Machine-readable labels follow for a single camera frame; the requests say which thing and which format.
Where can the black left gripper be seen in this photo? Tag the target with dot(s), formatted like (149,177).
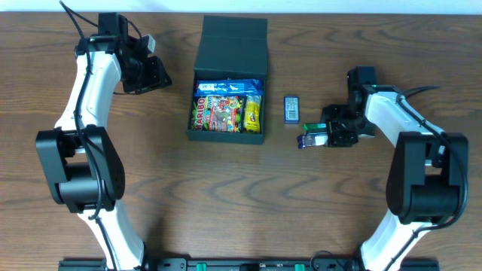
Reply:
(151,75)

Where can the dark green box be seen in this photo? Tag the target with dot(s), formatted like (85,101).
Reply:
(231,48)

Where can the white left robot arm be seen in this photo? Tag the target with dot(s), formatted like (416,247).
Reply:
(82,167)

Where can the Haribo gummy candy bag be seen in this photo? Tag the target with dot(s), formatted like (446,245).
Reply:
(217,113)

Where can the purple chocolate bar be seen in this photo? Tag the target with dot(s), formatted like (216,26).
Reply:
(311,140)

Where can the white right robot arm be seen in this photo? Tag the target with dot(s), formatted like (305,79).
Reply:
(427,184)

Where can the blue long cookie pack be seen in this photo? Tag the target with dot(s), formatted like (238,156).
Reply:
(229,87)

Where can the small blue gum pack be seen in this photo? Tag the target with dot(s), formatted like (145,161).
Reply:
(291,110)

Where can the green candy bar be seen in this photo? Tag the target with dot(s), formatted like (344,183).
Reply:
(310,128)

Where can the yellow snack bag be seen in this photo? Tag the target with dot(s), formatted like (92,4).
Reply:
(251,121)

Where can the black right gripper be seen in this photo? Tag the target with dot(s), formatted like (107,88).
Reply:
(340,132)

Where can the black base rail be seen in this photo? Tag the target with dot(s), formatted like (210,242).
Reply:
(324,263)

